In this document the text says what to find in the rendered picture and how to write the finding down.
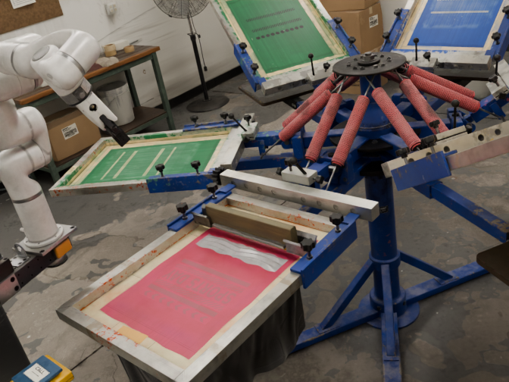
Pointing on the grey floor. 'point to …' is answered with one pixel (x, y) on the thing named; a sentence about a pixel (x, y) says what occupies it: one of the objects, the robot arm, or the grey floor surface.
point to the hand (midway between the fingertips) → (116, 134)
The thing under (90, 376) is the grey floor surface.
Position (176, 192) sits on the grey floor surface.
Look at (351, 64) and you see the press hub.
